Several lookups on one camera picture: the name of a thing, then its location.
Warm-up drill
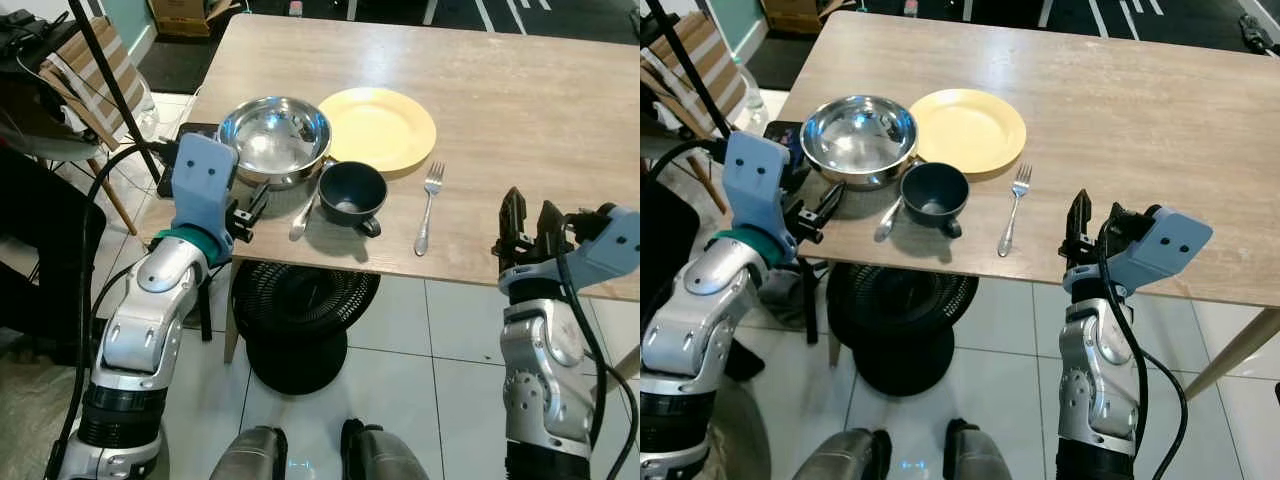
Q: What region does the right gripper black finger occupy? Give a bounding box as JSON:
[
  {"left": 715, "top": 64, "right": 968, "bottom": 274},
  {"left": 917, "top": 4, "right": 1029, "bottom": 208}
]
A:
[
  {"left": 538, "top": 200, "right": 567, "bottom": 246},
  {"left": 1103, "top": 203, "right": 1141, "bottom": 246},
  {"left": 1066, "top": 188, "right": 1094, "bottom": 259},
  {"left": 500, "top": 187, "right": 528, "bottom": 251}
]

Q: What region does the silver spoon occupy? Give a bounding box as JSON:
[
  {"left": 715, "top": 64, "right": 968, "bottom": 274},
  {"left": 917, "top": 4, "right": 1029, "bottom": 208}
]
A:
[
  {"left": 874, "top": 195, "right": 906, "bottom": 243},
  {"left": 289, "top": 195, "right": 321, "bottom": 243}
]

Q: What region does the stainless steel bowl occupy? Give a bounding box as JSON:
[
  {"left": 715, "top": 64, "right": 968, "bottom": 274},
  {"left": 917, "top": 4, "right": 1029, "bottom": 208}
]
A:
[
  {"left": 217, "top": 96, "right": 333, "bottom": 191},
  {"left": 800, "top": 95, "right": 919, "bottom": 191}
]

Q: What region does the silver fork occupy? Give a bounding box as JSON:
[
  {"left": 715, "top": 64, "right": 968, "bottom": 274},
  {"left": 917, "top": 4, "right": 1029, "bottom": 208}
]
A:
[
  {"left": 414, "top": 162, "right": 447, "bottom": 257},
  {"left": 997, "top": 163, "right": 1033, "bottom": 258}
]

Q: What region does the dark blue cup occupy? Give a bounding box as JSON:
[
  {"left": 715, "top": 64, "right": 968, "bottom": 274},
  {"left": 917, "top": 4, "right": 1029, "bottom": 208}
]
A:
[
  {"left": 318, "top": 161, "right": 389, "bottom": 238},
  {"left": 900, "top": 162, "right": 971, "bottom": 239}
]

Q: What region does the black round fan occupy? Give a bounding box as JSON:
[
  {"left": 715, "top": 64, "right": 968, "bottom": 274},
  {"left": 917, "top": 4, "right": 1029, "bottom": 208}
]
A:
[
  {"left": 230, "top": 258, "right": 381, "bottom": 396},
  {"left": 825, "top": 262, "right": 979, "bottom": 396}
]

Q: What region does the yellow plate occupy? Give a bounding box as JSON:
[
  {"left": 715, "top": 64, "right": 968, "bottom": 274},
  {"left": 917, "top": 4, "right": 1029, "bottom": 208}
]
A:
[
  {"left": 318, "top": 87, "right": 438, "bottom": 179},
  {"left": 908, "top": 88, "right": 1028, "bottom": 181}
]

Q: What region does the black stand pole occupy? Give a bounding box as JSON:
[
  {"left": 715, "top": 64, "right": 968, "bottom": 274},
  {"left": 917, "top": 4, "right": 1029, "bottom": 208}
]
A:
[
  {"left": 645, "top": 0, "right": 736, "bottom": 141},
  {"left": 65, "top": 0, "right": 166, "bottom": 186}
]

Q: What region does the brown cardboard box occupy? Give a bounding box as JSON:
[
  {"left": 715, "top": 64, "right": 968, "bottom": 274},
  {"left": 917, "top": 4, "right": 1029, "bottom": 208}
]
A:
[
  {"left": 760, "top": 0, "right": 851, "bottom": 36},
  {"left": 148, "top": 0, "right": 241, "bottom": 39}
]

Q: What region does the wooden chair with striped cloth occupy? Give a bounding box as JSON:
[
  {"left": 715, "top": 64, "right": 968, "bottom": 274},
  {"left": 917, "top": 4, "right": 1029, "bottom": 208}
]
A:
[
  {"left": 40, "top": 15, "right": 151, "bottom": 236},
  {"left": 640, "top": 10, "right": 751, "bottom": 216}
]

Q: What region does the robot right leg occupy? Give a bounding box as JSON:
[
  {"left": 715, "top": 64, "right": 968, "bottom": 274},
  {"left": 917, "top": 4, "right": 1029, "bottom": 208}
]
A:
[
  {"left": 340, "top": 418, "right": 426, "bottom": 480},
  {"left": 943, "top": 420, "right": 1013, "bottom": 480}
]

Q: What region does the robot leg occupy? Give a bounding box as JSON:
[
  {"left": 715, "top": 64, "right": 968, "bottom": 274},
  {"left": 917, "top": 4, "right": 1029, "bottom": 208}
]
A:
[
  {"left": 943, "top": 420, "right": 1013, "bottom": 480},
  {"left": 208, "top": 425, "right": 289, "bottom": 480},
  {"left": 340, "top": 418, "right": 426, "bottom": 480},
  {"left": 790, "top": 428, "right": 893, "bottom": 480}
]

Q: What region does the robot left leg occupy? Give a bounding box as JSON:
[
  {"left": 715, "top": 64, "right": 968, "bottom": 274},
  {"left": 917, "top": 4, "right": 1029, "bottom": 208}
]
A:
[
  {"left": 208, "top": 425, "right": 289, "bottom": 480},
  {"left": 790, "top": 428, "right": 893, "bottom": 480}
]

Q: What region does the grey handheld floor device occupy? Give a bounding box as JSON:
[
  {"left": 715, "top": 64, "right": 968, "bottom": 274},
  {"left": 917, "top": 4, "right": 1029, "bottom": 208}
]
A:
[{"left": 1238, "top": 15, "right": 1280, "bottom": 56}]

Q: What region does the black bag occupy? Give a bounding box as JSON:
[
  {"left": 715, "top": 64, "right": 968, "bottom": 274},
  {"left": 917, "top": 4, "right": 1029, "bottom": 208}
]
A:
[{"left": 0, "top": 10, "right": 56, "bottom": 76}]

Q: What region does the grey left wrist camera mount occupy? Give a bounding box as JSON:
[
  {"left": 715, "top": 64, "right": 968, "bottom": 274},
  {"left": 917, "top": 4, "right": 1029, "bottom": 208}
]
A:
[
  {"left": 722, "top": 132, "right": 797, "bottom": 239},
  {"left": 170, "top": 133, "right": 239, "bottom": 236}
]

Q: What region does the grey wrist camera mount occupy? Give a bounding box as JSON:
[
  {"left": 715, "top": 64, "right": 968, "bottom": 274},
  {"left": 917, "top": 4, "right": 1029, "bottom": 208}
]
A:
[
  {"left": 170, "top": 133, "right": 239, "bottom": 236},
  {"left": 722, "top": 132, "right": 797, "bottom": 239},
  {"left": 1105, "top": 205, "right": 1214, "bottom": 293},
  {"left": 565, "top": 205, "right": 641, "bottom": 281}
]

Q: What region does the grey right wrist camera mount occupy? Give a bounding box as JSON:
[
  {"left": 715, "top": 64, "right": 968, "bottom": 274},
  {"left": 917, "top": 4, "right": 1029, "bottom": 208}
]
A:
[
  {"left": 1105, "top": 205, "right": 1214, "bottom": 293},
  {"left": 565, "top": 205, "right": 641, "bottom": 281}
]

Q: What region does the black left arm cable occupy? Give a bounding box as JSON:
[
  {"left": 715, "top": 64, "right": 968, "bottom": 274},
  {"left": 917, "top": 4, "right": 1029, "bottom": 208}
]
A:
[
  {"left": 45, "top": 143, "right": 181, "bottom": 480},
  {"left": 640, "top": 140, "right": 726, "bottom": 201}
]

